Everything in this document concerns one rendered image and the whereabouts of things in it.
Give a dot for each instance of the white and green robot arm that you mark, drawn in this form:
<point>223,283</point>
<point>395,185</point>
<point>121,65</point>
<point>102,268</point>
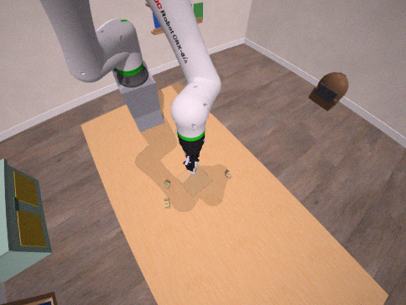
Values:
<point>117,48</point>

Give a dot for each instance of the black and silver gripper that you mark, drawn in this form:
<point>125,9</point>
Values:
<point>192,160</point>

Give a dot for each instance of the tan flat mat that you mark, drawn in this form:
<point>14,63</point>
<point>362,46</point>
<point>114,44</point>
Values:
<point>194,183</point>

